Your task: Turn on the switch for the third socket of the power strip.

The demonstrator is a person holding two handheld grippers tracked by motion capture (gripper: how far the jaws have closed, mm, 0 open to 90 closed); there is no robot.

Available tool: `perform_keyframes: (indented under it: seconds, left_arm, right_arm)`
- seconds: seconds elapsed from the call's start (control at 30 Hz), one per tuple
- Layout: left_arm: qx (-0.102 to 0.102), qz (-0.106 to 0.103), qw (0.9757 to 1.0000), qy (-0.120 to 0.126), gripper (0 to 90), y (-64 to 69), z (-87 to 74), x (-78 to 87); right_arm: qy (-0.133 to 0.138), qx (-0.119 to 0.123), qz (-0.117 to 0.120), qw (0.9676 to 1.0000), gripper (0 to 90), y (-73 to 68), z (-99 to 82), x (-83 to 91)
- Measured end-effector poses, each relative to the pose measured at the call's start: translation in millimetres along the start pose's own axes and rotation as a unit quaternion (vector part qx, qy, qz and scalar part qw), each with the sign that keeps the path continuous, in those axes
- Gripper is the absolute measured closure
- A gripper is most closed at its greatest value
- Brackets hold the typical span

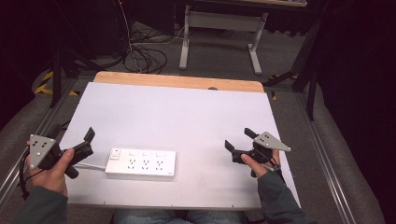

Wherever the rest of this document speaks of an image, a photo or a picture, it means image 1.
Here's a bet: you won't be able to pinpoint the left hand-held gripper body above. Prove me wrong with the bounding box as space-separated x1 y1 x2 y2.
29 133 94 180

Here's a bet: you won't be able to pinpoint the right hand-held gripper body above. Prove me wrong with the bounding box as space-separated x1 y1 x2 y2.
231 131 292 165

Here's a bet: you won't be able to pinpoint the person's right hand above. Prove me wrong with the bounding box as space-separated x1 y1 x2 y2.
240 148 282 179

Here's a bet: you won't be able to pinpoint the person's left hand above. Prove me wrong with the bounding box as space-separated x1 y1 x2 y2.
25 147 76 198

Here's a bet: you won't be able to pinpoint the yellow black floor tape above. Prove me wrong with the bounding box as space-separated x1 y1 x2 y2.
33 70 79 97

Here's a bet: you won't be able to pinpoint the white power strip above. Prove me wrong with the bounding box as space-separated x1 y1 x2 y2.
105 147 177 182

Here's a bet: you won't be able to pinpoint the white board sheet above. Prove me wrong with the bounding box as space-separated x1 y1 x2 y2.
58 81 302 210

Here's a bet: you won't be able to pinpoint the black metal stand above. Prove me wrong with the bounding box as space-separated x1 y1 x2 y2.
262 17 323 121
49 46 106 109

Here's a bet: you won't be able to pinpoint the person's legs in jeans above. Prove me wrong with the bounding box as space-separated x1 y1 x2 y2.
111 209 248 224

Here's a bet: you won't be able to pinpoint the aluminium floor rail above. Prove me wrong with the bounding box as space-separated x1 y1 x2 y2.
293 91 358 224
0 78 78 203

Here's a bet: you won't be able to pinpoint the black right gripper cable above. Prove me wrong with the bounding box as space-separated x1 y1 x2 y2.
263 154 287 183

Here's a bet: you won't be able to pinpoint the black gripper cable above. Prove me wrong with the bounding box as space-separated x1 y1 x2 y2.
263 154 287 183
18 148 33 201

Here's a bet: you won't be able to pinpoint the white power strip cable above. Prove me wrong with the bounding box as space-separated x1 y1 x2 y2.
74 162 107 172

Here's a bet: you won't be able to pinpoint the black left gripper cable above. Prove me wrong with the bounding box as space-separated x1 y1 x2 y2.
18 148 33 201

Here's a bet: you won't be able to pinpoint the black floor cables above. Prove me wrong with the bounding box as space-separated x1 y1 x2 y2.
121 27 169 75

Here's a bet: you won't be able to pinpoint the white metal desk frame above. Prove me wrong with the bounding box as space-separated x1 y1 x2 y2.
178 4 269 76

